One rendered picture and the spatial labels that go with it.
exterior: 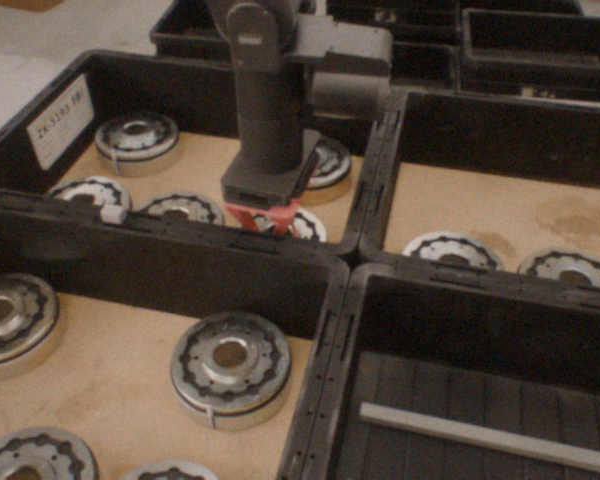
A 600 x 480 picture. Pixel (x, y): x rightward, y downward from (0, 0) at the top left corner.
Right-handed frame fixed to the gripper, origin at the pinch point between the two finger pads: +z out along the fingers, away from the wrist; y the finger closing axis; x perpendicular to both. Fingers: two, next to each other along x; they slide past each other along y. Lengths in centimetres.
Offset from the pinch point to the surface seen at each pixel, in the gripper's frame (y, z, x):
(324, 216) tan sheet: 7.9, 4.2, -3.1
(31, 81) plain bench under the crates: 43, 18, 65
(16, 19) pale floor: 196, 89, 205
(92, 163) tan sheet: 8.9, 4.3, 27.6
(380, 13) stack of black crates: 137, 36, 15
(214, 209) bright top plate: 2.0, 1.0, 7.6
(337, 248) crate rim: -6.7, -5.9, -8.1
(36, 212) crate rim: -10.4, -5.9, 19.0
